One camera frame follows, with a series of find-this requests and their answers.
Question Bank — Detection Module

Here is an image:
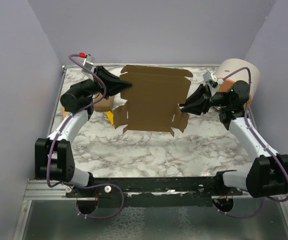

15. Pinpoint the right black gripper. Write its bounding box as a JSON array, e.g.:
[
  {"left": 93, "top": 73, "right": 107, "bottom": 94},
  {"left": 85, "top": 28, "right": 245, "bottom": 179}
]
[{"left": 179, "top": 84, "right": 232, "bottom": 115}]

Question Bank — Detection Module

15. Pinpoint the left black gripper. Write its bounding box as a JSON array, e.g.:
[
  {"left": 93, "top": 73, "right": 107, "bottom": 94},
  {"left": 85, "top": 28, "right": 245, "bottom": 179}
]
[{"left": 71, "top": 65, "right": 132, "bottom": 99}]

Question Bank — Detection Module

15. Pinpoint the brown cardboard box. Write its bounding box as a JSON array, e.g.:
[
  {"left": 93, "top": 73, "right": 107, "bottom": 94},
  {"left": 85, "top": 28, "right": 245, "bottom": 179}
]
[{"left": 112, "top": 64, "right": 193, "bottom": 135}]

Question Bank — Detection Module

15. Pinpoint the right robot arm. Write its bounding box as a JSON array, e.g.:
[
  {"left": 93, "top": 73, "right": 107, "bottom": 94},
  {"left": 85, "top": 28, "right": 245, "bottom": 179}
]
[{"left": 180, "top": 80, "right": 288, "bottom": 201}]

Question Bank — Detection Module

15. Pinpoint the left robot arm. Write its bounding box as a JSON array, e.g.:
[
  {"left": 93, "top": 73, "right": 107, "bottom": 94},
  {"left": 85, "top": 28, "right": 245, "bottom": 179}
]
[{"left": 34, "top": 66, "right": 132, "bottom": 198}]

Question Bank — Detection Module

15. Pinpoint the small folded cardboard box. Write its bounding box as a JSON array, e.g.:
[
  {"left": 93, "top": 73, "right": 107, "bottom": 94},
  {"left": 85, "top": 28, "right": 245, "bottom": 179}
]
[{"left": 93, "top": 96, "right": 115, "bottom": 112}]

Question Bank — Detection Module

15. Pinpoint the yellow block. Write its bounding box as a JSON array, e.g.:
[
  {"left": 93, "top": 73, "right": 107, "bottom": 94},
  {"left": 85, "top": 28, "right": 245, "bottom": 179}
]
[{"left": 106, "top": 110, "right": 114, "bottom": 125}]

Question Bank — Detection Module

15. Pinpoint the white cylinder with coloured base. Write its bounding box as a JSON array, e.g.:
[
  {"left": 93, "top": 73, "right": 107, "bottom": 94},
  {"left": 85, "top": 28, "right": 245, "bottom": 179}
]
[{"left": 213, "top": 58, "right": 261, "bottom": 106}]

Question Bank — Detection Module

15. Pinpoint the orange book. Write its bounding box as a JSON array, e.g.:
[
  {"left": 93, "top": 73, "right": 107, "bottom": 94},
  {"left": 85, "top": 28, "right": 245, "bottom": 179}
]
[{"left": 62, "top": 107, "right": 68, "bottom": 118}]

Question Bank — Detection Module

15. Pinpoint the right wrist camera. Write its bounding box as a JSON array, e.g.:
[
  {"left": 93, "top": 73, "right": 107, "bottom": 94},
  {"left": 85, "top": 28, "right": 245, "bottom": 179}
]
[{"left": 203, "top": 71, "right": 220, "bottom": 96}]

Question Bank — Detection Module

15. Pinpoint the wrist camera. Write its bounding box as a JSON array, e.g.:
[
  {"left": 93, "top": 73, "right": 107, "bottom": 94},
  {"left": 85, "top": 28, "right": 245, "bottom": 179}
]
[
  {"left": 81, "top": 54, "right": 95, "bottom": 75},
  {"left": 203, "top": 71, "right": 220, "bottom": 96}
]

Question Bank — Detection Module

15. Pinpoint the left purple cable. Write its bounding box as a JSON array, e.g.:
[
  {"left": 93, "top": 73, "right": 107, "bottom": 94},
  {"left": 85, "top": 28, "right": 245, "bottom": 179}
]
[{"left": 46, "top": 52, "right": 125, "bottom": 221}]

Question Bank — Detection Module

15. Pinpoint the purple cable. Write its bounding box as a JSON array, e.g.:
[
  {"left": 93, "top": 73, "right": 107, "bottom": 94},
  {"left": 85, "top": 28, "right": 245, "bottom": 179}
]
[
  {"left": 46, "top": 52, "right": 125, "bottom": 221},
  {"left": 215, "top": 66, "right": 288, "bottom": 219}
]

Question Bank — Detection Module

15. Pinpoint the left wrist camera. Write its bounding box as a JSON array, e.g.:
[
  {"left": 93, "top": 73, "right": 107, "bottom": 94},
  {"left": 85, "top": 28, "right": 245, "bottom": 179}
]
[{"left": 81, "top": 54, "right": 95, "bottom": 75}]

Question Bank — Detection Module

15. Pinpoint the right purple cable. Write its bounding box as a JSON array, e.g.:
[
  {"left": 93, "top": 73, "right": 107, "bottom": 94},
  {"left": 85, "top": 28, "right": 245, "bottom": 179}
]
[{"left": 215, "top": 66, "right": 288, "bottom": 219}]

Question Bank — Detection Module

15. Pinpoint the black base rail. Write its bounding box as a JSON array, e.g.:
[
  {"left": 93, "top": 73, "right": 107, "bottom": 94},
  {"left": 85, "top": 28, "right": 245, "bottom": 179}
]
[{"left": 65, "top": 176, "right": 242, "bottom": 209}]

